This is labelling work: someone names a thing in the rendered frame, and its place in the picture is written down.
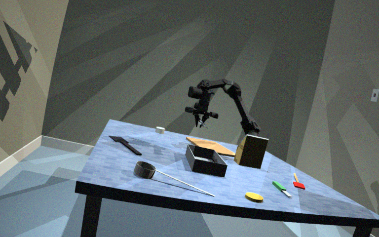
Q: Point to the grey long-handled saucepan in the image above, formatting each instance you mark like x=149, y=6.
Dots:
x=147, y=170

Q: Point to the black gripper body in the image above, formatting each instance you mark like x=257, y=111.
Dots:
x=203, y=107

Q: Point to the white short cylinder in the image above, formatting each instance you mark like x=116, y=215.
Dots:
x=159, y=130

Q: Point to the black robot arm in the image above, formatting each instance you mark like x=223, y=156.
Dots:
x=203, y=92

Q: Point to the yellow flat disc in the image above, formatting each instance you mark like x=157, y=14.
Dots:
x=254, y=197

